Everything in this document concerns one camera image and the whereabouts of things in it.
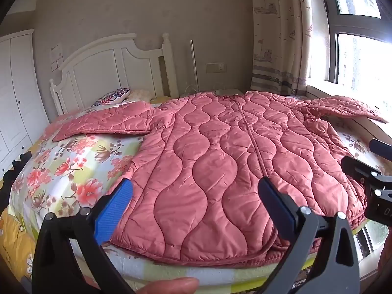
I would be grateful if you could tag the wall switch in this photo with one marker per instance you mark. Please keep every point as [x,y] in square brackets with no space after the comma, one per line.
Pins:
[55,66]

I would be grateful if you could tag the cream pillow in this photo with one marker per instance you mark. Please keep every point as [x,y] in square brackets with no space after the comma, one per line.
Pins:
[139,95]

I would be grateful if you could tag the white wardrobe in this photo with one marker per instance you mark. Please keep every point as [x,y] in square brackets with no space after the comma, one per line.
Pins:
[18,98]

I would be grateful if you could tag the wall power socket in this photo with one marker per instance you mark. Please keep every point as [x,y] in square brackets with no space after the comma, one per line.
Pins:
[216,67]

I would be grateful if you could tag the floral bed sheet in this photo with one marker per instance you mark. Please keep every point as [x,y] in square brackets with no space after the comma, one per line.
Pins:
[76,165]

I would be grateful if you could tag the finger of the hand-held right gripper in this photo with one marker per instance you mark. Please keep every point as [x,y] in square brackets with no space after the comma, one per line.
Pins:
[379,147]
[355,167]

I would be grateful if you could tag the patterned purple pillow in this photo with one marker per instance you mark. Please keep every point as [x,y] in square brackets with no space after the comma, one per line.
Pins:
[113,96]

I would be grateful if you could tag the printed cream curtain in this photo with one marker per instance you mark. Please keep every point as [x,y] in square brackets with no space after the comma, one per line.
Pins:
[275,36]

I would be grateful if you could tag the thin metal pole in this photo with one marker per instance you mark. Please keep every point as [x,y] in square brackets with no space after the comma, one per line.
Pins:
[194,67]

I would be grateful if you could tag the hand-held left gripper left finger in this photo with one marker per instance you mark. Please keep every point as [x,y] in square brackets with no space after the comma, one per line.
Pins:
[118,208]

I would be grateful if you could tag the cream window sill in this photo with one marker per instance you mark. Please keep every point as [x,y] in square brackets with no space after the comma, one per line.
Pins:
[324,90]

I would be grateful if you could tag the black jagged object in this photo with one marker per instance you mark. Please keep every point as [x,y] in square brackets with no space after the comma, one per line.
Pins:
[12,174]

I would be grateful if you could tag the yellow floral blanket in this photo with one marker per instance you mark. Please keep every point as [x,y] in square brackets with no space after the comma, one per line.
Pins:
[15,245]

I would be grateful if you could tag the pink quilted jacket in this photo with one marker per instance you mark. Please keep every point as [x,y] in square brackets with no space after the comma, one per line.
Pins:
[214,159]

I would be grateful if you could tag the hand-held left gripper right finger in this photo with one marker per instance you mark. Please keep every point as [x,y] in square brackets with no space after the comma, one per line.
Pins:
[277,208]

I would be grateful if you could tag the dark framed window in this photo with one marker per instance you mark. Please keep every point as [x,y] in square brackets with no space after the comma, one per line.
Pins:
[358,55]

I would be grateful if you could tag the white wooden headboard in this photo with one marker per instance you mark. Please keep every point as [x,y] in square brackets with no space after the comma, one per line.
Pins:
[101,64]

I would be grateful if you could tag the person's left hand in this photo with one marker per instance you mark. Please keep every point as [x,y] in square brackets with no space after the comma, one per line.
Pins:
[171,285]

